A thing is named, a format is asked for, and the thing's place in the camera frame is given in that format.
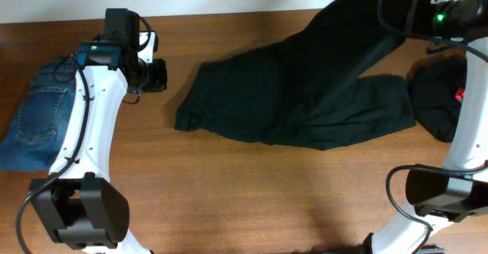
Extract black trousers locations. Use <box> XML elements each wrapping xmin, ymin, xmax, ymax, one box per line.
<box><xmin>175</xmin><ymin>0</ymin><xmax>416</xmax><ymax>150</ymax></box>

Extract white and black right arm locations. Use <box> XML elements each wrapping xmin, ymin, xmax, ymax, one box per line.
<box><xmin>361</xmin><ymin>0</ymin><xmax>487</xmax><ymax>253</ymax></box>

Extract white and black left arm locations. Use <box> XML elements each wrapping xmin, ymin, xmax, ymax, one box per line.
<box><xmin>21</xmin><ymin>8</ymin><xmax>168</xmax><ymax>253</ymax></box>

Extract folded blue denim jeans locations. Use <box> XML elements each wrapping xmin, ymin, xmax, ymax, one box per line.
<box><xmin>1</xmin><ymin>58</ymin><xmax>76</xmax><ymax>172</ymax></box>

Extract black garment with red label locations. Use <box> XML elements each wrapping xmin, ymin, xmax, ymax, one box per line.
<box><xmin>408</xmin><ymin>56</ymin><xmax>467</xmax><ymax>143</ymax></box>

